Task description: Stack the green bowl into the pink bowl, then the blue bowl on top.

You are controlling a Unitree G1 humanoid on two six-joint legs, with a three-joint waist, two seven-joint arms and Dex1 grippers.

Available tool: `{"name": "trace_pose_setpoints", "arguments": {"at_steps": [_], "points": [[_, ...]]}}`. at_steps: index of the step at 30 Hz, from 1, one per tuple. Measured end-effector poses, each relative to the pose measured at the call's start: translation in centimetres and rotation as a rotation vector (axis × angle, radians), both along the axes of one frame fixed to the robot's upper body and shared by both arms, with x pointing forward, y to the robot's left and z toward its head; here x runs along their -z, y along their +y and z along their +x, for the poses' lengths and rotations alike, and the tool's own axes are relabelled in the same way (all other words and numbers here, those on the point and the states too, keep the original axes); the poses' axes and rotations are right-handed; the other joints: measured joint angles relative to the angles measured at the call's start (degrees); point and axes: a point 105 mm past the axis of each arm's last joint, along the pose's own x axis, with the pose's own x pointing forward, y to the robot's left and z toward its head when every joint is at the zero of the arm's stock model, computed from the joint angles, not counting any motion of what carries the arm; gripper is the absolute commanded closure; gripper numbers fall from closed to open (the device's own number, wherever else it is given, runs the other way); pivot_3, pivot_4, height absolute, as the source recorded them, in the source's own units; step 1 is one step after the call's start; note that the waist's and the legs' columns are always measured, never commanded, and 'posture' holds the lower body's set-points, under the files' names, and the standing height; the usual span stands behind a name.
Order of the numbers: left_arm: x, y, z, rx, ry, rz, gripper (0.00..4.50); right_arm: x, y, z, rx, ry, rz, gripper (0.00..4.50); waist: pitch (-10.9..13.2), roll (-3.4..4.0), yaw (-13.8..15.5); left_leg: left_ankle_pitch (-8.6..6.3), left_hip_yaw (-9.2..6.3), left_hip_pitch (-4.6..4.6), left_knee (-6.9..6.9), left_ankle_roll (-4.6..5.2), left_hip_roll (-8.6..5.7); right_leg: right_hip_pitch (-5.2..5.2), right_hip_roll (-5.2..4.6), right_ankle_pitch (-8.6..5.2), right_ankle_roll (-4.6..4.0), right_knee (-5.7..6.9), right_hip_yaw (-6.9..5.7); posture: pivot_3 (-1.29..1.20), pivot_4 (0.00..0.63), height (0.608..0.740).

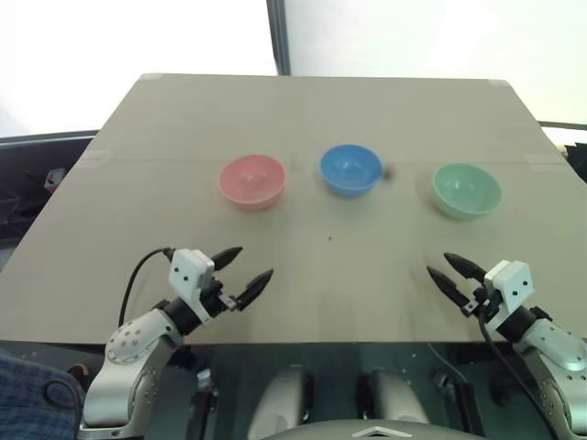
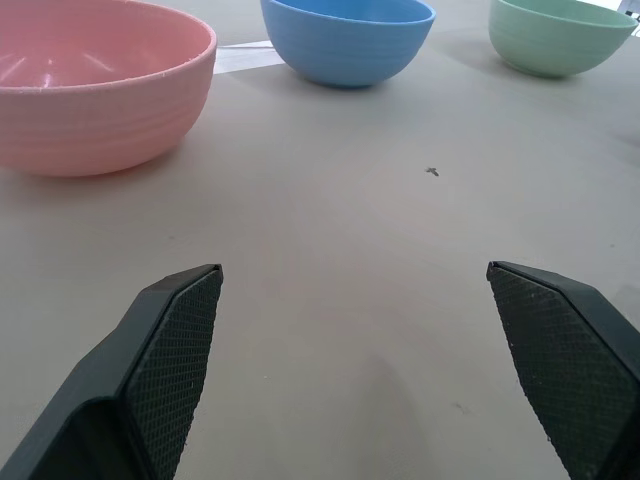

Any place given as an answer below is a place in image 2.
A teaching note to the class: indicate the green plastic bowl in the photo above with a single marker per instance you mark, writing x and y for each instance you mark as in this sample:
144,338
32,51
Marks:
550,40

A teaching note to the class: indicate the pink plastic bowl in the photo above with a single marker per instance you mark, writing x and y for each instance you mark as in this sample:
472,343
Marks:
95,110

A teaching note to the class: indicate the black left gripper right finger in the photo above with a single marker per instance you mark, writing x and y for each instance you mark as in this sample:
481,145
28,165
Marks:
565,360

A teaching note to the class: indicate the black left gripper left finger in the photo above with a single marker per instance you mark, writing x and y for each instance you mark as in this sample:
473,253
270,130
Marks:
150,370

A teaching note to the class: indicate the blue plastic bowl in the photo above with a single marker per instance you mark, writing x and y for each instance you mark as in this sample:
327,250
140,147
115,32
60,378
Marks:
345,45

